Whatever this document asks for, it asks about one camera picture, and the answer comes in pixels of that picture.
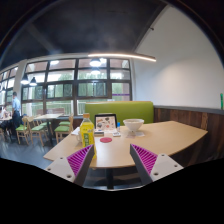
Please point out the flat round red coaster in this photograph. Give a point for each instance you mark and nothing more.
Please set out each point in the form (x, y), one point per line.
(106, 140)

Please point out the green upholstered bench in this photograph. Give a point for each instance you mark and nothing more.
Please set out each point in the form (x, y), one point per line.
(133, 111)

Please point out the long curved ceiling light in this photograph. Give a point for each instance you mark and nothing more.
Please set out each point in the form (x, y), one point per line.
(133, 56)

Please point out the black pendant lamps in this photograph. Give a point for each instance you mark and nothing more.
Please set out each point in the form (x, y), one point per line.
(25, 80)

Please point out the white bowl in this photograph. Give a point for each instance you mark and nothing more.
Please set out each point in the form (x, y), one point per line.
(133, 124)

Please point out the small white card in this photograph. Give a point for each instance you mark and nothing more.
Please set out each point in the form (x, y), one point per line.
(116, 134)

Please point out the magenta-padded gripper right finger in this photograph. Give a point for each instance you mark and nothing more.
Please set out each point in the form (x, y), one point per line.
(165, 165)

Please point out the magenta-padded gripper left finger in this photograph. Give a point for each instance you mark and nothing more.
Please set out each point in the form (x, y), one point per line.
(60, 166)

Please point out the wooden chairs with green seats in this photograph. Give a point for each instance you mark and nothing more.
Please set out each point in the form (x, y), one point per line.
(61, 128)

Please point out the yellow drink bottle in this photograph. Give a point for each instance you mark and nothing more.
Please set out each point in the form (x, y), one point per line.
(87, 133)

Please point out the white printed paper sheet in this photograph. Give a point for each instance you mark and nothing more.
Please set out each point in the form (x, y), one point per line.
(75, 131)

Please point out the dark-framed window wall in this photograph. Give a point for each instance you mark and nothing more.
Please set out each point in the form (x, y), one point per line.
(76, 83)

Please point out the person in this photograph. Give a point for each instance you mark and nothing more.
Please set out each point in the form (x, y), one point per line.
(3, 115)
(16, 108)

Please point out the small blue-capped bottle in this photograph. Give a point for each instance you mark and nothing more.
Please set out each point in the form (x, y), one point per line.
(118, 127)

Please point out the wooden dining table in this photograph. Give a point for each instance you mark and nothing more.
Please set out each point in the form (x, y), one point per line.
(48, 116)

